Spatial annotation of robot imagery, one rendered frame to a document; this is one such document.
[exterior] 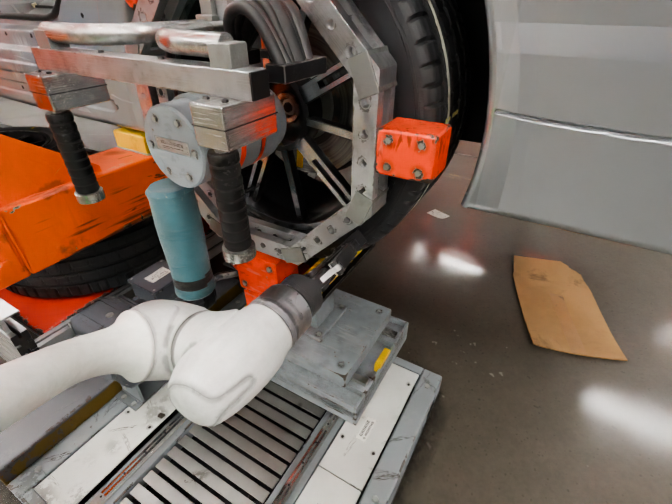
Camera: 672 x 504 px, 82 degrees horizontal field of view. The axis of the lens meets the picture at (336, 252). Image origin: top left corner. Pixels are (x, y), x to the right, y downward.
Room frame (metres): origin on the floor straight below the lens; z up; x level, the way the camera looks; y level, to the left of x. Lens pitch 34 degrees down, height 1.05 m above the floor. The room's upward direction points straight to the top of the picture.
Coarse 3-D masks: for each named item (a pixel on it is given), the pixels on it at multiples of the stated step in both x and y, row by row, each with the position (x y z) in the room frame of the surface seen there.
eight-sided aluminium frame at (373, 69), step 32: (160, 0) 0.77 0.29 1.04; (320, 0) 0.61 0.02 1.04; (320, 32) 0.61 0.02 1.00; (352, 32) 0.58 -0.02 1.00; (352, 64) 0.58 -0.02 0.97; (384, 64) 0.58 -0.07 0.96; (160, 96) 0.86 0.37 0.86; (384, 96) 0.60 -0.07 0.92; (352, 160) 0.58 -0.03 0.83; (352, 192) 0.58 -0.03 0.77; (384, 192) 0.60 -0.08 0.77; (256, 224) 0.75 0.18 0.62; (320, 224) 0.66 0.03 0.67; (352, 224) 0.58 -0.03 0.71; (288, 256) 0.65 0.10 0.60
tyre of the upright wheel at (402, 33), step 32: (352, 0) 0.68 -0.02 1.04; (384, 0) 0.65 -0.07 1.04; (416, 0) 0.65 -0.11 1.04; (448, 0) 0.79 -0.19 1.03; (384, 32) 0.65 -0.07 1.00; (416, 32) 0.63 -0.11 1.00; (448, 32) 0.72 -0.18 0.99; (416, 64) 0.62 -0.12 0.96; (448, 64) 0.68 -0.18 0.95; (416, 96) 0.62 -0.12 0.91; (448, 160) 0.77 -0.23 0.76; (416, 192) 0.63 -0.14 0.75; (384, 224) 0.64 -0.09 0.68; (320, 256) 0.71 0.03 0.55
